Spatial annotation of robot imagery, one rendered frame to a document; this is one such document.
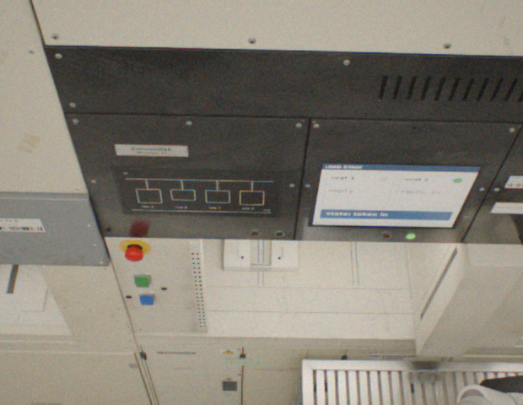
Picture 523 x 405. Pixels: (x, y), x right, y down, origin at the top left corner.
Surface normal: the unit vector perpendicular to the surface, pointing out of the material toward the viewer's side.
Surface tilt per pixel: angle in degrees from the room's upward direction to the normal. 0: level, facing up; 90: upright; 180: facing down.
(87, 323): 90
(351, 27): 92
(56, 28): 90
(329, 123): 90
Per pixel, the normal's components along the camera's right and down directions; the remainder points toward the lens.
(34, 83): 0.00, 0.84
